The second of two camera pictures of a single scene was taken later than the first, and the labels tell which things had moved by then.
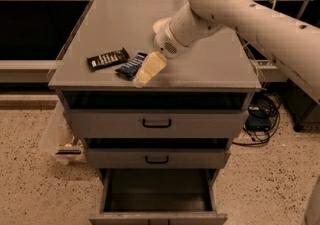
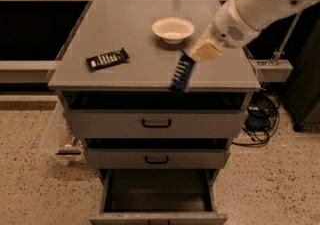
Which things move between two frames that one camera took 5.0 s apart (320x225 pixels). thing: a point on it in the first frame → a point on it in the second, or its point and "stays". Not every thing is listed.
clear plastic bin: (61, 138) stays
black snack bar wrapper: (106, 59) stays
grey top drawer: (157, 123) stays
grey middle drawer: (154, 158) stays
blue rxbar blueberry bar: (131, 67) → (183, 74)
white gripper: (165, 45) → (227, 30)
